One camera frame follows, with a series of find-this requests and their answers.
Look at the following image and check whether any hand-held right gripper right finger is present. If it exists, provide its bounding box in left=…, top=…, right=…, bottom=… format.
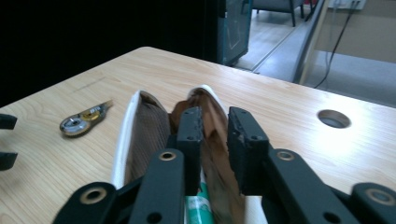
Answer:
left=226, top=106, right=271, bottom=197

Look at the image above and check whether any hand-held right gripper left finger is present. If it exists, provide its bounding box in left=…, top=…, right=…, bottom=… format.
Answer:
left=176, top=106, right=205, bottom=197

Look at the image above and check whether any white pencil case brown lining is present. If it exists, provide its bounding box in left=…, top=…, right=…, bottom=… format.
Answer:
left=111, top=83, right=269, bottom=224

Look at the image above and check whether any correction tape dispenser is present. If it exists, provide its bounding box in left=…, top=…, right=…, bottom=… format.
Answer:
left=59, top=100, right=115, bottom=138

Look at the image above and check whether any green and white tube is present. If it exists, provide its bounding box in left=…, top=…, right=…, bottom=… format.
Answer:
left=185, top=181, right=216, bottom=224

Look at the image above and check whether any teal cabinet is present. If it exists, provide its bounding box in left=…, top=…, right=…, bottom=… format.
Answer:
left=218, top=0, right=253, bottom=66

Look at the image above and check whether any grey chair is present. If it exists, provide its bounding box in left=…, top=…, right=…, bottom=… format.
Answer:
left=251, top=0, right=307, bottom=28

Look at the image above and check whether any beige partition panel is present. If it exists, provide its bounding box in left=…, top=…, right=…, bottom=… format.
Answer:
left=314, top=0, right=396, bottom=64

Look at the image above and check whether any white power strip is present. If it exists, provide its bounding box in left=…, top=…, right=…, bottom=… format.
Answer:
left=328, top=0, right=368, bottom=10

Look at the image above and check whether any grey metal rail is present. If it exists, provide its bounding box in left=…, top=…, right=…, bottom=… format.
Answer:
left=292, top=0, right=326, bottom=84

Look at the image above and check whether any black cable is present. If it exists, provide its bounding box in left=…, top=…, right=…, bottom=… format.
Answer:
left=313, top=2, right=359, bottom=90

